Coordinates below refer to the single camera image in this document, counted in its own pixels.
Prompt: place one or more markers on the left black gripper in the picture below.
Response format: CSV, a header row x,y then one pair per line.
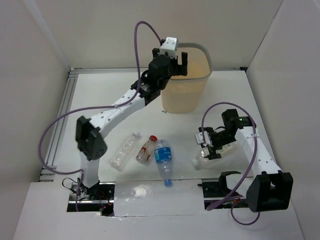
x,y
173,64

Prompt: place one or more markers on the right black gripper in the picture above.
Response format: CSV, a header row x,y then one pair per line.
x,y
213,154

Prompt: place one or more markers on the beige label clear bottle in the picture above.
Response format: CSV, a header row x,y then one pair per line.
x,y
199,162

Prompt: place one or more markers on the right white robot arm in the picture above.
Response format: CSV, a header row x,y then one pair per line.
x,y
271,188

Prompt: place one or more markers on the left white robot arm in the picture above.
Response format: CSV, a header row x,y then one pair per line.
x,y
91,132

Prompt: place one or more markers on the beige plastic waste bin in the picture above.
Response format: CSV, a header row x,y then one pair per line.
x,y
182,93

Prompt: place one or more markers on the blue label water bottle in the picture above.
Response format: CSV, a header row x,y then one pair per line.
x,y
163,158

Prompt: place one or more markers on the red cap bottle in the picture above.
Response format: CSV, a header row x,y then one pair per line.
x,y
146,150

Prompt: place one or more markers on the clear bottle white cap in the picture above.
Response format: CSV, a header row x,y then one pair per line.
x,y
121,156

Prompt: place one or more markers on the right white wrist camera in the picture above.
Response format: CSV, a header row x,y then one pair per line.
x,y
203,141

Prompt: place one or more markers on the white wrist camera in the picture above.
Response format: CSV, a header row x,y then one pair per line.
x,y
169,47
203,141

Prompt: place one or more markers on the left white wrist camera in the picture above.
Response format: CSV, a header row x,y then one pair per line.
x,y
169,47

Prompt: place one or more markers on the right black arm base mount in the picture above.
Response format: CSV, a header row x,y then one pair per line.
x,y
215,189

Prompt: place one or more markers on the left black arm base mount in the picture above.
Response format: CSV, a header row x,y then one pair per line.
x,y
78,201

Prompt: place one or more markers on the aluminium frame rail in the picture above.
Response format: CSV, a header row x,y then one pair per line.
x,y
88,89

